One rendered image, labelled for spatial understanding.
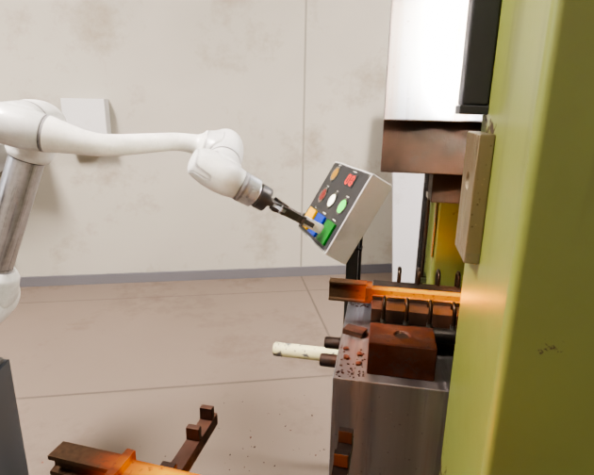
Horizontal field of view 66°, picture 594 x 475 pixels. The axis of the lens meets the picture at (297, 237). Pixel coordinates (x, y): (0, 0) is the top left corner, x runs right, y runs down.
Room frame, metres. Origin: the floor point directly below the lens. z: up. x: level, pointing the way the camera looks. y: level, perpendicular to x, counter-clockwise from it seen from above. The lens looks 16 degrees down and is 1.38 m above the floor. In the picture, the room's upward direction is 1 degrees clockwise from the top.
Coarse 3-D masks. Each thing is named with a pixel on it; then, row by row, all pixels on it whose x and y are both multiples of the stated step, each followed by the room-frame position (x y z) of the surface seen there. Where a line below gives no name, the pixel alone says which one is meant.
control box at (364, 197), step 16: (336, 176) 1.59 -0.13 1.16; (352, 176) 1.47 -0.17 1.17; (368, 176) 1.37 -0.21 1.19; (320, 192) 1.64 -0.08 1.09; (336, 192) 1.51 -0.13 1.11; (352, 192) 1.41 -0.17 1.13; (368, 192) 1.36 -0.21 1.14; (384, 192) 1.37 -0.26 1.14; (320, 208) 1.56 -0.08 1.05; (336, 208) 1.44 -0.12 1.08; (352, 208) 1.35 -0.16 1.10; (368, 208) 1.36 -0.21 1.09; (352, 224) 1.35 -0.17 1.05; (368, 224) 1.36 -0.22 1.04; (336, 240) 1.33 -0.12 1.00; (352, 240) 1.35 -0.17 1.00; (336, 256) 1.34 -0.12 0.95
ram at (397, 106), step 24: (408, 0) 0.81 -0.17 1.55; (432, 0) 0.80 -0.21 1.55; (456, 0) 0.80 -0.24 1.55; (408, 24) 0.81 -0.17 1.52; (432, 24) 0.80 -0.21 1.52; (456, 24) 0.80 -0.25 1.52; (408, 48) 0.81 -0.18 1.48; (432, 48) 0.80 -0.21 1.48; (456, 48) 0.80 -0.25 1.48; (408, 72) 0.81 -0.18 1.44; (432, 72) 0.80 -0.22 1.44; (456, 72) 0.80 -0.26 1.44; (408, 96) 0.81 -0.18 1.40; (432, 96) 0.80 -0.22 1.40; (456, 96) 0.79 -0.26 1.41; (408, 120) 0.81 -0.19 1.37; (432, 120) 0.80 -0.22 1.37; (456, 120) 0.79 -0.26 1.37; (480, 120) 0.79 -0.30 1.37
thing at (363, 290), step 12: (336, 288) 0.95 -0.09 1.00; (348, 288) 0.94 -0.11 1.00; (360, 288) 0.94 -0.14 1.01; (372, 288) 0.93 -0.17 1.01; (384, 288) 0.93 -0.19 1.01; (396, 288) 0.93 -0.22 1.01; (408, 288) 0.94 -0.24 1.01; (336, 300) 0.94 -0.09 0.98; (348, 300) 0.94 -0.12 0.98; (360, 300) 0.93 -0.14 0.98; (444, 300) 0.90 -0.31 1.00; (456, 300) 0.89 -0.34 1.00
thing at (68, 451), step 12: (60, 444) 0.51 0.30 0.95; (72, 444) 0.51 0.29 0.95; (48, 456) 0.48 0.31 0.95; (60, 456) 0.48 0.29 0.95; (72, 456) 0.48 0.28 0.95; (84, 456) 0.48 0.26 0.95; (96, 456) 0.48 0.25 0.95; (108, 456) 0.49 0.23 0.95; (120, 456) 0.48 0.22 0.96; (132, 456) 0.49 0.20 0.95; (60, 468) 0.49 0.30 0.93; (72, 468) 0.49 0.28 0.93; (84, 468) 0.48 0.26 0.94; (96, 468) 0.47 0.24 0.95; (108, 468) 0.46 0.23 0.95; (120, 468) 0.46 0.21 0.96; (132, 468) 0.47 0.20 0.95; (144, 468) 0.47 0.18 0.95; (156, 468) 0.47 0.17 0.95; (168, 468) 0.47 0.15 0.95
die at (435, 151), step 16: (384, 128) 0.86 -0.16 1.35; (400, 128) 0.86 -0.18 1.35; (416, 128) 0.85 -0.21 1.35; (432, 128) 0.85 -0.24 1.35; (448, 128) 0.84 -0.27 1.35; (464, 128) 0.84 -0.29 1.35; (480, 128) 0.83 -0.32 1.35; (384, 144) 0.86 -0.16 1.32; (400, 144) 0.86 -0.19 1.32; (416, 144) 0.85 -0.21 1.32; (432, 144) 0.85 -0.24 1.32; (448, 144) 0.84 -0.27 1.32; (464, 144) 0.84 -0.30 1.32; (384, 160) 0.86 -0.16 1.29; (400, 160) 0.86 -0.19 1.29; (416, 160) 0.85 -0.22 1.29; (432, 160) 0.85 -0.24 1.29; (448, 160) 0.84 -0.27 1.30
